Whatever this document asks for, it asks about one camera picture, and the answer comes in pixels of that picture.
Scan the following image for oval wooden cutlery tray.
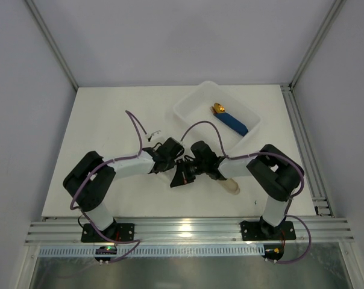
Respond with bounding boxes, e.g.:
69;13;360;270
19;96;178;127
221;178;240;195

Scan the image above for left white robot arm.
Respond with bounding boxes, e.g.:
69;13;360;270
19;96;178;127
63;138;184;244

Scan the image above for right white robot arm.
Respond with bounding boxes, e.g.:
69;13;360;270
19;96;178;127
170;141;304;241

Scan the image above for gold cutlery in roll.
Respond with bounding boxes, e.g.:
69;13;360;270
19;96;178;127
210;103;225;114

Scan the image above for white plastic basket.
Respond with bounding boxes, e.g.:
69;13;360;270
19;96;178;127
173;81;262;154

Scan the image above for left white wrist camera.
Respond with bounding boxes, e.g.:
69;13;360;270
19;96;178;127
145;130;162;141

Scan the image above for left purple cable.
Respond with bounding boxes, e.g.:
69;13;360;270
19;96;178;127
69;110;148;266

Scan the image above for purple cable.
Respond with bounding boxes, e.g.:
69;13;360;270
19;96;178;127
180;120;312;266
69;110;148;266

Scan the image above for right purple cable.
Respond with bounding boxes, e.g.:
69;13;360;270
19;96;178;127
180;120;312;266

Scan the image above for right aluminium side rail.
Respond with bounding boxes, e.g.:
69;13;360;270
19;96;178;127
280;84;334;218

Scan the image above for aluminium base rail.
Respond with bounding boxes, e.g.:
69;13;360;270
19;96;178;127
25;216;354;245

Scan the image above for white slotted cable duct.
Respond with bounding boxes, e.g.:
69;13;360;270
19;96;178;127
38;244;265;258

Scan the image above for left aluminium frame post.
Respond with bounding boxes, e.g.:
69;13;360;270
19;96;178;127
23;0;79;92

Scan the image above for aluminium frame post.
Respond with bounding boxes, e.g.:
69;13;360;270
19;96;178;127
289;0;347;90
23;0;79;92

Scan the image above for right aluminium frame post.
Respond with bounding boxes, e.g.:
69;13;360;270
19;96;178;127
289;0;347;90

